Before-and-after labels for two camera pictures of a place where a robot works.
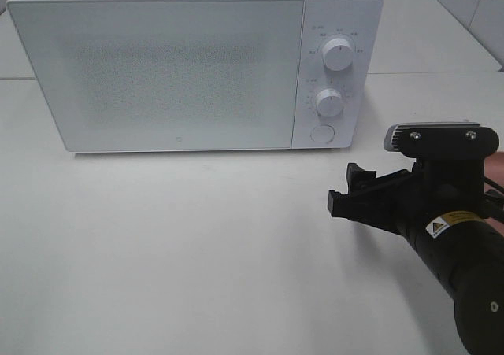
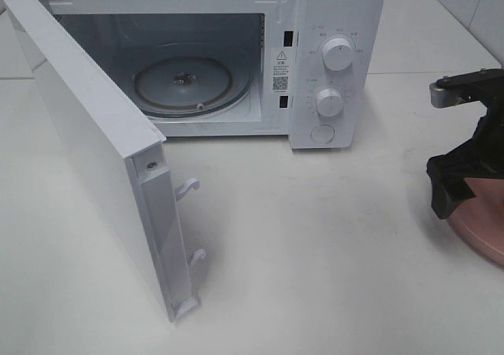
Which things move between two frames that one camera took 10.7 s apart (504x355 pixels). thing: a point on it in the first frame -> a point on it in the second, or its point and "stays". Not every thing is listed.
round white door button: [323, 134] stays
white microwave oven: [145, 64] stays
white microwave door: [126, 75] -> [125, 149]
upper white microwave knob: [338, 53] stays
